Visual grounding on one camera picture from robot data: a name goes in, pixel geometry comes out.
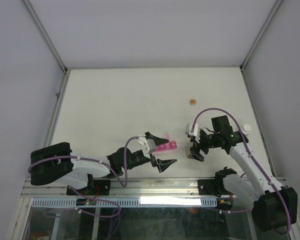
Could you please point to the pink weekly pill organizer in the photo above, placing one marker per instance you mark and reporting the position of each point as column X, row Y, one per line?
column 170, row 145

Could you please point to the aluminium mounting rail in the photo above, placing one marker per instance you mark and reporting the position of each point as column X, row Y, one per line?
column 137, row 187

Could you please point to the aluminium frame post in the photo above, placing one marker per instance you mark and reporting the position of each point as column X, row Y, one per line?
column 43, row 33
column 266, row 24

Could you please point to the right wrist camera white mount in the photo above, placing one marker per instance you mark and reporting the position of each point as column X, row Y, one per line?
column 192, row 130

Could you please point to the grey slotted cable duct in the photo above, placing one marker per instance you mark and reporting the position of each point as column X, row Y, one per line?
column 130, row 202

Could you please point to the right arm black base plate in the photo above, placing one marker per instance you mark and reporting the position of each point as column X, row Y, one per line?
column 214, row 187

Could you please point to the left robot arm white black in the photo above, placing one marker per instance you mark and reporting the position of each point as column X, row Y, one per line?
column 58, row 164

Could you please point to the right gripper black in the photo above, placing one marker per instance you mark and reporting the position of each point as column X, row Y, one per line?
column 194, row 152

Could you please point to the clear bottle yellow capsules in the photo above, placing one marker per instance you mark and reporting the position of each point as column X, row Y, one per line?
column 188, row 151

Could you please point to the right aluminium frame post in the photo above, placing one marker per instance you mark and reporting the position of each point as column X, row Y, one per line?
column 266, row 24

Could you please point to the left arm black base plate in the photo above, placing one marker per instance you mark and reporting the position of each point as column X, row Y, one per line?
column 99, row 187

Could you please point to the left aluminium frame post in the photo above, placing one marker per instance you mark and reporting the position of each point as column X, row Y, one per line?
column 43, row 33

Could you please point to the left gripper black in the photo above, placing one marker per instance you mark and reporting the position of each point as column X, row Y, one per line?
column 162, row 164

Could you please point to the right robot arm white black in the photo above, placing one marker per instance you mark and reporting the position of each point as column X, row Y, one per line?
column 272, row 205

